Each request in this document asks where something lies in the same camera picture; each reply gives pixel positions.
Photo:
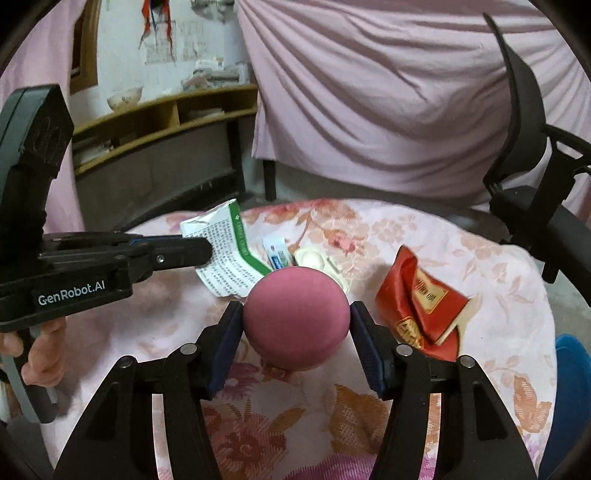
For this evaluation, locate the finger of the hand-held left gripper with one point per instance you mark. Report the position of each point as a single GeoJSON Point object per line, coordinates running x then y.
{"type": "Point", "coordinates": [180, 254]}

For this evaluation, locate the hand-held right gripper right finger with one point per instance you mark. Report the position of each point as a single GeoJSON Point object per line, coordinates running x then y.
{"type": "Point", "coordinates": [369, 355]}

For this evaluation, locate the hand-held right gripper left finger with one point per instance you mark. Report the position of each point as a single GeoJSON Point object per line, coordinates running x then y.
{"type": "Point", "coordinates": [224, 350]}

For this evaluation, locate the white green paper box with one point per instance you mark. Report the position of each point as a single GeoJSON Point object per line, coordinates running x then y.
{"type": "Point", "coordinates": [231, 272]}

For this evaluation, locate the pink ball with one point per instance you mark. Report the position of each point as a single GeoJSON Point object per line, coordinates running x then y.
{"type": "Point", "coordinates": [295, 318]}

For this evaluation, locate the blue plastic basin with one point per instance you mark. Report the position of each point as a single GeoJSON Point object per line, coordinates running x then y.
{"type": "Point", "coordinates": [572, 364]}

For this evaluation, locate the person's left hand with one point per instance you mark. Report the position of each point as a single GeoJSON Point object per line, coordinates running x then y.
{"type": "Point", "coordinates": [48, 355]}

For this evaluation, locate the red crumpled cigarette pack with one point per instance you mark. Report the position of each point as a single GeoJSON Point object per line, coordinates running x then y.
{"type": "Point", "coordinates": [415, 295]}

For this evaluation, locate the floral blanket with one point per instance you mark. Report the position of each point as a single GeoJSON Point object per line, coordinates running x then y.
{"type": "Point", "coordinates": [300, 415]}

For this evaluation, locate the blue white small packet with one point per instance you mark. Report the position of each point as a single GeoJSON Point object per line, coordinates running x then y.
{"type": "Point", "coordinates": [276, 254]}

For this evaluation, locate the wooden desk shelf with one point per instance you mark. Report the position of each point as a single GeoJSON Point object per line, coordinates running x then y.
{"type": "Point", "coordinates": [152, 152]}

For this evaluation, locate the papers in wide shelf slot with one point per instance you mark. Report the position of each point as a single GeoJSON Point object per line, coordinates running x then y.
{"type": "Point", "coordinates": [92, 150]}

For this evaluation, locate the papers in narrow shelf slot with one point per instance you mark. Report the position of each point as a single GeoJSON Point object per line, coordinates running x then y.
{"type": "Point", "coordinates": [203, 114]}

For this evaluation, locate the floral ceramic bowl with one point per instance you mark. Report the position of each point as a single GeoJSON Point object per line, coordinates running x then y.
{"type": "Point", "coordinates": [124, 98]}

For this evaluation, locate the pile of books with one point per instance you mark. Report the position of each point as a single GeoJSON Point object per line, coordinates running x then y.
{"type": "Point", "coordinates": [217, 74]}

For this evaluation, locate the red hanging scarves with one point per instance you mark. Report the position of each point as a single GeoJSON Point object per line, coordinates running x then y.
{"type": "Point", "coordinates": [154, 21]}

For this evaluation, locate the pink curtain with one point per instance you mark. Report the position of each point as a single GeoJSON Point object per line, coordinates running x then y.
{"type": "Point", "coordinates": [27, 55]}

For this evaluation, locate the pink hanging bed sheet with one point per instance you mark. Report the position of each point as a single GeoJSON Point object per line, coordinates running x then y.
{"type": "Point", "coordinates": [369, 92]}

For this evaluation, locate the black office chair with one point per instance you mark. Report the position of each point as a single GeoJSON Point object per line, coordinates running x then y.
{"type": "Point", "coordinates": [526, 138]}

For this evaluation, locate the paper wall calendar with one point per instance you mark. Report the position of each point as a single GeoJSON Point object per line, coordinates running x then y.
{"type": "Point", "coordinates": [180, 44]}

